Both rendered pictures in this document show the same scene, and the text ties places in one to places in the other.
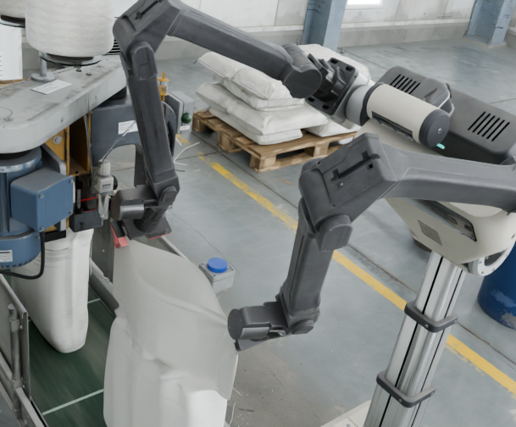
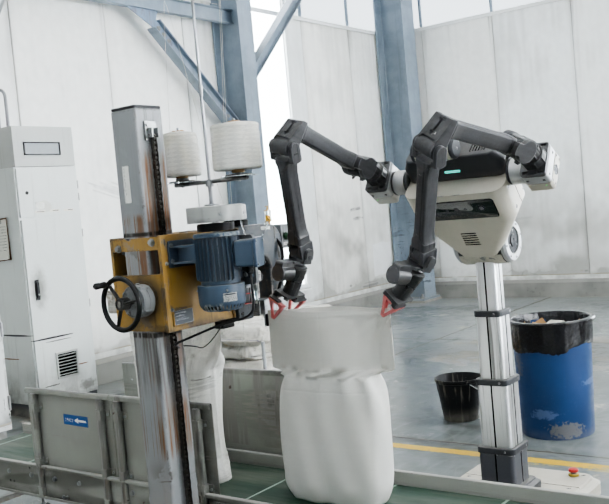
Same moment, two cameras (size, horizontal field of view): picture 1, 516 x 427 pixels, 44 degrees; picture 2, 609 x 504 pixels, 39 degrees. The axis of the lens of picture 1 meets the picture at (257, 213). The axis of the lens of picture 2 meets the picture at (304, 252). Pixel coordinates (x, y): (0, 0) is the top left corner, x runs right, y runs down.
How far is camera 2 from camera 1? 1.89 m
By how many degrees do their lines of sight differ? 28
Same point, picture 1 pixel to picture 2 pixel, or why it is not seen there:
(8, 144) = (232, 214)
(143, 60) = (295, 151)
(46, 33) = (234, 156)
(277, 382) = not seen: outside the picture
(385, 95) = not seen: hidden behind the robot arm
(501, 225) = (507, 195)
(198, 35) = (314, 139)
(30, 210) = (250, 253)
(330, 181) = (429, 134)
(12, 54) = not seen: outside the picture
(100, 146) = not seen: hidden behind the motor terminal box
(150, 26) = (295, 133)
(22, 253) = (241, 295)
